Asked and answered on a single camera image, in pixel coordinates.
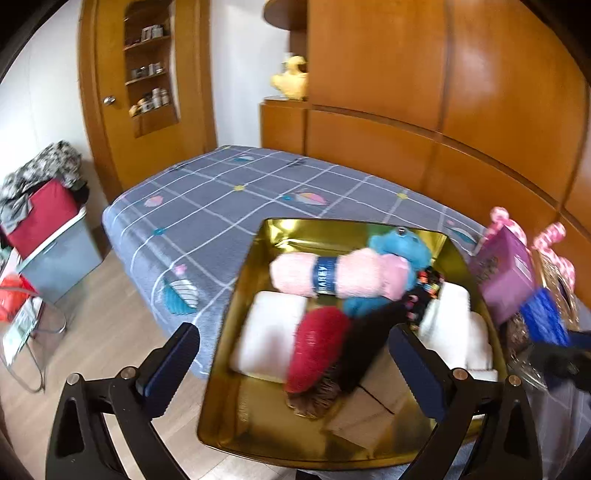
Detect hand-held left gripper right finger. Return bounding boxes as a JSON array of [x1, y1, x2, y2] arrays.
[[389, 324, 546, 480]]

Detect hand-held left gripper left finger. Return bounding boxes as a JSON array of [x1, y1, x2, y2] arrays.
[[44, 322, 201, 480]]

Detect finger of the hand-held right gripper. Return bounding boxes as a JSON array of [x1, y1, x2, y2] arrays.
[[531, 330, 591, 386]]

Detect blue tissue packet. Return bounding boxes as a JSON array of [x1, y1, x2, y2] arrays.
[[518, 287, 572, 348]]

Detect cream sock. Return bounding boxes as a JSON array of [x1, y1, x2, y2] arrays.
[[323, 381, 407, 449]]

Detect black beaded hair ties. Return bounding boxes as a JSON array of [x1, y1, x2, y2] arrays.
[[402, 270, 444, 319]]

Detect brown yarn skein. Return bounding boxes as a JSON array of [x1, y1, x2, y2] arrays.
[[286, 364, 345, 418]]

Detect red yarn skein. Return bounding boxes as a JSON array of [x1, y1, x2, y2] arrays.
[[284, 308, 354, 394]]

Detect gold metal tray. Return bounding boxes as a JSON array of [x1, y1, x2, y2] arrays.
[[196, 217, 509, 468]]

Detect blue plush toy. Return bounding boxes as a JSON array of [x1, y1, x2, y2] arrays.
[[342, 229, 432, 319]]

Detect pink yarn skein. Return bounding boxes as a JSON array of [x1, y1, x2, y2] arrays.
[[269, 247, 386, 300]]

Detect white folded towel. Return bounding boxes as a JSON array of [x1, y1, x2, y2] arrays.
[[229, 291, 310, 384], [418, 281, 499, 381]]

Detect silver embossed tissue box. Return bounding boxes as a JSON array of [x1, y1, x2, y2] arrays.
[[531, 249, 583, 324]]

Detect purple cardboard box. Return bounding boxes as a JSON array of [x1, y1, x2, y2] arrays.
[[470, 226, 539, 324]]

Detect pink spotted plush toy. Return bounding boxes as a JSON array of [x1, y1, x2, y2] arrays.
[[489, 206, 578, 296]]

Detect grey storage bin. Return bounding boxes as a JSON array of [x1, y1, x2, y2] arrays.
[[21, 208, 105, 303]]

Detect grey checked bed blanket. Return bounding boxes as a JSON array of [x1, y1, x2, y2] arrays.
[[102, 145, 591, 480]]

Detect red plastic bag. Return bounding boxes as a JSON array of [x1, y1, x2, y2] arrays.
[[0, 273, 40, 324]]

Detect red fabric bag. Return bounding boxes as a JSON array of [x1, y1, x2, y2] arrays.
[[7, 179, 79, 257]]

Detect patterned cloth pile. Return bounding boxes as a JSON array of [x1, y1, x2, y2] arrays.
[[0, 141, 83, 232]]

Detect group of small jars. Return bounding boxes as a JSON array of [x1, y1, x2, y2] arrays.
[[128, 23, 171, 117]]

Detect wooden wardrobe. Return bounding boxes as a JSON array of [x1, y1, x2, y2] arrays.
[[259, 0, 591, 259]]

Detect yellow plush duck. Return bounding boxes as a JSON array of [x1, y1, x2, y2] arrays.
[[270, 54, 309, 101]]

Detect wooden door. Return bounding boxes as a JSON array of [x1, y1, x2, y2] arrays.
[[78, 0, 218, 204]]

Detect metal frame chair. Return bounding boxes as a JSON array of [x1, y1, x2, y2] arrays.
[[0, 295, 68, 393]]

